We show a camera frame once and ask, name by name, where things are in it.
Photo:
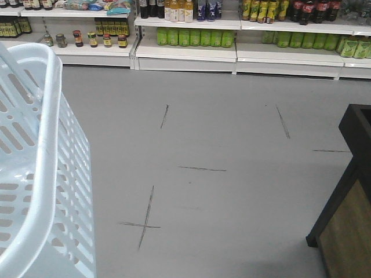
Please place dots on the light blue plastic basket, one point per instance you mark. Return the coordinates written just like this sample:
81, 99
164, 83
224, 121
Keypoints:
47, 224

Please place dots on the white store shelving unit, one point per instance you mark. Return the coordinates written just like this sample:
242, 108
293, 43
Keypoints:
262, 45

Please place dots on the black wood display table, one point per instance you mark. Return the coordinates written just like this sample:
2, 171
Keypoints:
342, 230

